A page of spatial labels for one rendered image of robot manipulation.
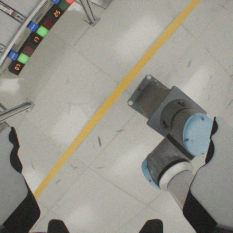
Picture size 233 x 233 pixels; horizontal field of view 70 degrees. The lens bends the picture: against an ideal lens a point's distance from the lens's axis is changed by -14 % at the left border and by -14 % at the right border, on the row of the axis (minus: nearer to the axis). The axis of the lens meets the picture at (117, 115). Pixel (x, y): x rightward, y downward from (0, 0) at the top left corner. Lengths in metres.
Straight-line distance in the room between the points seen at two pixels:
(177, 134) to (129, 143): 0.81
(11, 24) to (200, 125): 0.62
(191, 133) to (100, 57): 0.87
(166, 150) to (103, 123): 0.79
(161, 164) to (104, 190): 1.02
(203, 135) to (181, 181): 0.15
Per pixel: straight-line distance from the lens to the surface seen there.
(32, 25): 0.62
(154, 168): 0.58
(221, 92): 1.49
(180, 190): 0.51
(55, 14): 0.65
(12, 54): 0.63
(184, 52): 1.35
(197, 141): 0.56
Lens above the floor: 1.25
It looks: 77 degrees down
